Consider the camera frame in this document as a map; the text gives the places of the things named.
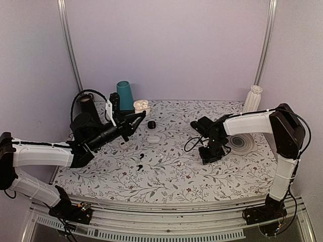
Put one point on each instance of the grey spiral ceramic plate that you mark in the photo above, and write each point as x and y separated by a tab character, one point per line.
241	144

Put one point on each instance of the white pleated vase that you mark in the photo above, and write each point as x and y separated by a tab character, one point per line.
253	99

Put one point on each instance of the beige earbud charging case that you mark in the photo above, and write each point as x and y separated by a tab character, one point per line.
141	106

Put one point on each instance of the white oval earbud case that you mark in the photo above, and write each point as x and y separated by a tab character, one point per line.
153	139

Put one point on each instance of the right aluminium frame post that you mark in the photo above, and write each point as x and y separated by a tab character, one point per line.
266	41

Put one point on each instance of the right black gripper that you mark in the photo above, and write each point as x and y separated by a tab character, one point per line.
207	159

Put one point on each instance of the black round earbud case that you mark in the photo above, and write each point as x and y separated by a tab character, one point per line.
151	124

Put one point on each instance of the left aluminium frame post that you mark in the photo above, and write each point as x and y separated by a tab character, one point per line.
68	41

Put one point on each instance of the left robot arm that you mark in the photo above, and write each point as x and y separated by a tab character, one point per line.
89	137

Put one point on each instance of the teal cylindrical cup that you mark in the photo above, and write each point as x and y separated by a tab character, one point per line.
125	94

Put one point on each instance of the black cylindrical cup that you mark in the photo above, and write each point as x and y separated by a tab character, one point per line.
87	105

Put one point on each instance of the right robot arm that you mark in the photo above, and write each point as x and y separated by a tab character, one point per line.
281	122

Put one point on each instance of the floral patterned table mat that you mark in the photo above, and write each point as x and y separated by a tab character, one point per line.
172	169

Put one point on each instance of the small white earbud case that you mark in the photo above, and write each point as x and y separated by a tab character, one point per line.
124	145

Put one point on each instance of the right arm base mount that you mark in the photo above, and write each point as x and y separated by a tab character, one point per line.
264	213

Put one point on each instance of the front aluminium rail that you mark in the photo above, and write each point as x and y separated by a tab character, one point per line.
205	221

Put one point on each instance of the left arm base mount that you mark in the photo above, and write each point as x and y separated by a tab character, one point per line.
74	213

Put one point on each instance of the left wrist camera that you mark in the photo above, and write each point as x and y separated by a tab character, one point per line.
112	108

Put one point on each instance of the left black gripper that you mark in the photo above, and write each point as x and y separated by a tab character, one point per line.
123	122

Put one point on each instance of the aluminium frame post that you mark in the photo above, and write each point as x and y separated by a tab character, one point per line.
68	41
266	41

